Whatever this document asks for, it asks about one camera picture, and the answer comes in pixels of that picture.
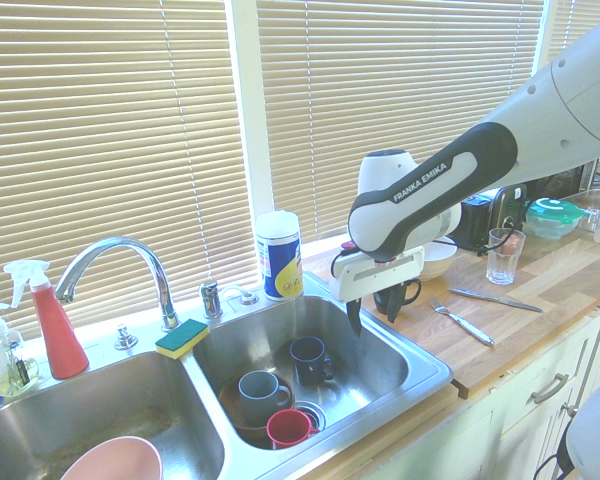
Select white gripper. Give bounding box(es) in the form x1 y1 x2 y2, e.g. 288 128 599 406
328 246 426 338

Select silver metal fork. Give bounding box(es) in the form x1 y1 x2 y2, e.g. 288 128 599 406
429 295 496 348

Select stainless steel double sink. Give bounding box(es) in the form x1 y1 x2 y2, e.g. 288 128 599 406
0 271 455 480

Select metal sink drain strainer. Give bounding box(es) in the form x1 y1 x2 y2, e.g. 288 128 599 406
293 399 328 432

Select white sink hole cap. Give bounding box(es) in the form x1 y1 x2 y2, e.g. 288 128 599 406
221 283 259 308

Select chrome sink knob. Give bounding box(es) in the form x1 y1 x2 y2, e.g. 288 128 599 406
113 323 139 352

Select black mug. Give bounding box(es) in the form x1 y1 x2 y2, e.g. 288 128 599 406
372 277 423 316

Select white stacked bowls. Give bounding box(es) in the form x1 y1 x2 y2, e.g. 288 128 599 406
419 236 458 281

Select navy blue mug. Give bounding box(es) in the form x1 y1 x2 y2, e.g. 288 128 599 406
288 335 337 387

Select white wipes canister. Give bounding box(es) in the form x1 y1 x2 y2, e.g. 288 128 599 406
255 210 306 303

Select silver table knife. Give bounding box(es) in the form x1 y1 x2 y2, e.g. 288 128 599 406
448 287 545 314

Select black toaster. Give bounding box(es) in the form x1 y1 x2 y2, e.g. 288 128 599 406
451 182 529 254

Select clear glass tumbler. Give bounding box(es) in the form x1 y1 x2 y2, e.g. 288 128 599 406
485 226 527 287

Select grey mug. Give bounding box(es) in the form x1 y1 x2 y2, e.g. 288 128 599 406
237 370 293 424

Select red plastic cup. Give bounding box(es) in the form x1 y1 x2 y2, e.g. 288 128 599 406
265 408 322 451

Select brown wooden bowl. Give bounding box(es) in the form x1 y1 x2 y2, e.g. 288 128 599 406
218 371 297 437

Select cream kitchen cabinet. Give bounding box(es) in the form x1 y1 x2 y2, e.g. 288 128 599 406
364 299 600 480

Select green and yellow sponge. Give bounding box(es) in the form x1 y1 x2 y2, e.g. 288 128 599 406
154 317 211 361

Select clear container with green lid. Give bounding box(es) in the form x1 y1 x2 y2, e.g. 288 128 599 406
525 197 585 241

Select wide beige window blind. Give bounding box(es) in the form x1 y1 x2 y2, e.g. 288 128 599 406
255 0 546 246
0 0 258 341

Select chrome curved faucet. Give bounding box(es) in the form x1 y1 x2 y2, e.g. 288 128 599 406
54 235 183 333

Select pink plastic bowl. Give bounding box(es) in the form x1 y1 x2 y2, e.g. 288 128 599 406
59 435 164 480

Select red spray bottle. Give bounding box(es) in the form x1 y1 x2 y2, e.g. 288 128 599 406
2 259 91 381

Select narrow beige window blind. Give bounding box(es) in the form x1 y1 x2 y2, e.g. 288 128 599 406
545 0 600 64

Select clear hand soap dispenser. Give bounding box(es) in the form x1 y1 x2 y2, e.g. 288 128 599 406
0 301 41 399

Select metal drawer handle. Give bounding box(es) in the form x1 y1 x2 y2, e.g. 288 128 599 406
530 372 571 407

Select black cable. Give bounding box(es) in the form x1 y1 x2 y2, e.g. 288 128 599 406
531 437 577 480

